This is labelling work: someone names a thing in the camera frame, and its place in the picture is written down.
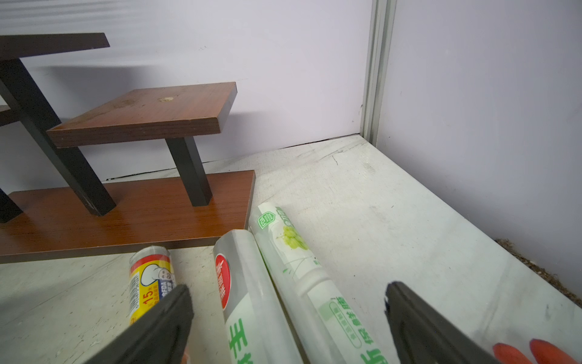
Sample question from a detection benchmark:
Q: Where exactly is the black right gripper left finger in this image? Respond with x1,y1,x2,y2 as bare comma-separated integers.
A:
87,285,194,363

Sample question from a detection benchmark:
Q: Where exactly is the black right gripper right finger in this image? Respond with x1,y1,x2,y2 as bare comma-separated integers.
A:
385,281,498,364

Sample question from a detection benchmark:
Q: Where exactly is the yellow plastic wrap roll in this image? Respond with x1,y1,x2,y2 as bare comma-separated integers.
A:
129,246,177,325

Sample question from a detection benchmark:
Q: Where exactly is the clear wrap roll green label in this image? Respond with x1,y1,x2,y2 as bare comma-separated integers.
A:
249,203,387,363

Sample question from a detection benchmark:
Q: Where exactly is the clear wrap roll red label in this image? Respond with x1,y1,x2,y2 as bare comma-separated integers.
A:
213,229,303,364

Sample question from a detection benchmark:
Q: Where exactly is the red work glove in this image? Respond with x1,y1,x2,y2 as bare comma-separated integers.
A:
493,339,578,364

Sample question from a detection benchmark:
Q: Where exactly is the brown wooden tiered stand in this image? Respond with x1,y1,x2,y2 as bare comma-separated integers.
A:
1,33,256,263

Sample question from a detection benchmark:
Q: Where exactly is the aluminium frame post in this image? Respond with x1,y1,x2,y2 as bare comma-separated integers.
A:
360,0,397,146

